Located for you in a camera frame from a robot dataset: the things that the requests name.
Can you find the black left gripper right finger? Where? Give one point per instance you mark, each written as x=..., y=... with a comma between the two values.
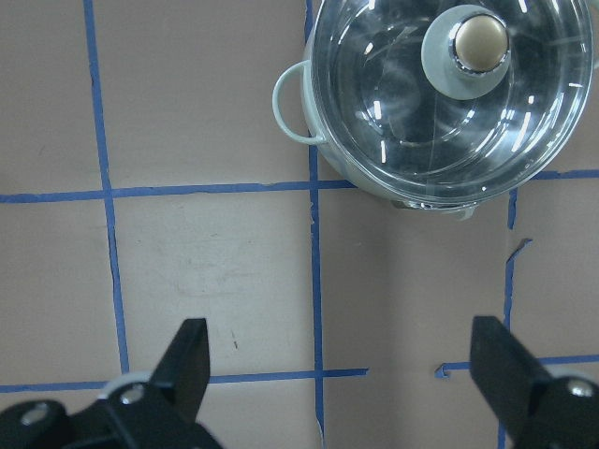
x=538, y=407

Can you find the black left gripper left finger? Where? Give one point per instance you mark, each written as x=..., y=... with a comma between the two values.
x=137, y=410

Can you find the glass pot lid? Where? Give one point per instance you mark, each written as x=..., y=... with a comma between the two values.
x=449, y=93

